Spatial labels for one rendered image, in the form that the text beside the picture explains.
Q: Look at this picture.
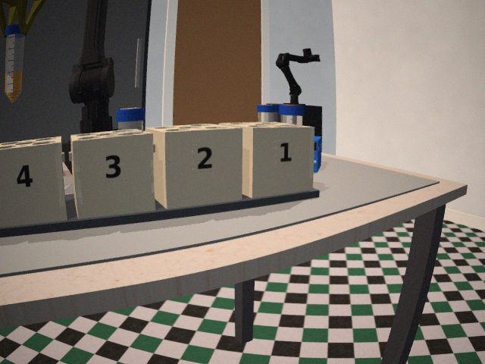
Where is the blue sample tube rack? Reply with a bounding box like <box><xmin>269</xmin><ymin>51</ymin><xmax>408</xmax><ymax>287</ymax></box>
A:
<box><xmin>314</xmin><ymin>136</ymin><xmax>321</xmax><ymax>173</ymax></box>

